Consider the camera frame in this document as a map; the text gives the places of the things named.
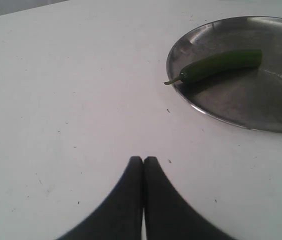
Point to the green cucumber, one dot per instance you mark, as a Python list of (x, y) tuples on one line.
[(218, 63)]

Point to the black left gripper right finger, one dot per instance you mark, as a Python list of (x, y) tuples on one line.
[(167, 215)]

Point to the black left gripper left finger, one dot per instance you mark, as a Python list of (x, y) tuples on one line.
[(120, 215)]

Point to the round steel plate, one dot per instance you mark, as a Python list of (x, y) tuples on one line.
[(247, 98)]

